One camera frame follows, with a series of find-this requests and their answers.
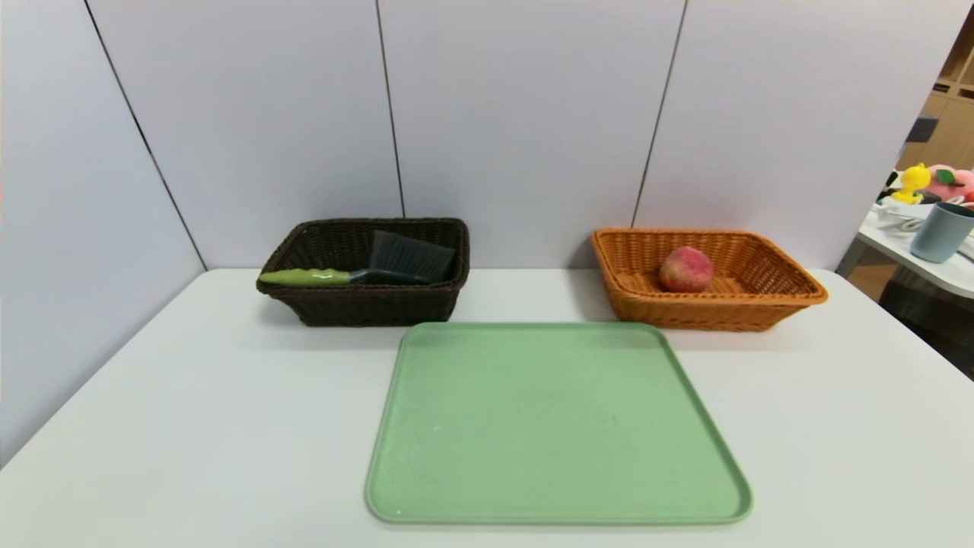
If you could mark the wooden shelf cabinet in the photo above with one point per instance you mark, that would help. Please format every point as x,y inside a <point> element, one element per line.
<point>951,129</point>

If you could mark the white side table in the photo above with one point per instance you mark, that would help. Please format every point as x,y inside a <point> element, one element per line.
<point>890,245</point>

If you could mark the dark brown wicker basket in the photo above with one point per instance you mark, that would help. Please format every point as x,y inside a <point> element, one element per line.
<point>365,308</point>

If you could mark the pink plush toy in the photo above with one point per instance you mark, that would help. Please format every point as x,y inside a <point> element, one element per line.
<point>955,183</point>

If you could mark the dark wicker bin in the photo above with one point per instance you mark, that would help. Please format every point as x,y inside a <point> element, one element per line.
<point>924,312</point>

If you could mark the blue grey cup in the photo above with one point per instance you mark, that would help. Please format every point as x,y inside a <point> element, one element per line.
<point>940,232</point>

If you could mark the orange wicker basket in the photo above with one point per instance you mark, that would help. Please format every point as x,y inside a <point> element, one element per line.
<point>730,308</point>

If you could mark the yellow plush toy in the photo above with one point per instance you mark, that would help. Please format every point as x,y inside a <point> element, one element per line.
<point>913,183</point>

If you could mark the light green plastic tray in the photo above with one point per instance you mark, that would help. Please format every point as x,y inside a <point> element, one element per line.
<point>555,426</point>

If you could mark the red yellow peach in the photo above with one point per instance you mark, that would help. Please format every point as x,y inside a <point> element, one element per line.
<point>685,269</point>

